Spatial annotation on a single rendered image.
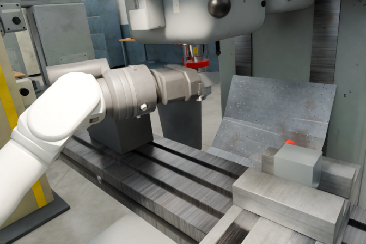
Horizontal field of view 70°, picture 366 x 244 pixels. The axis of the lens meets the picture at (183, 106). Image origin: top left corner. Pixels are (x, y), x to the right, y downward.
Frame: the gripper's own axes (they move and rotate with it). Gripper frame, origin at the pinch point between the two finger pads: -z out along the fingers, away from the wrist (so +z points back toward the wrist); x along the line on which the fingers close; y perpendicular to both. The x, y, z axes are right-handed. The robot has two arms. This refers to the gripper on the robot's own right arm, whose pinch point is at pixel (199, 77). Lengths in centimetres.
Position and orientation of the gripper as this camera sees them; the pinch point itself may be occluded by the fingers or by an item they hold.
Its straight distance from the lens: 52.6
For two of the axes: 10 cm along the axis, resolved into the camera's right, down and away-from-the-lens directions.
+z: -8.8, 2.3, -4.2
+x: -4.7, -2.5, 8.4
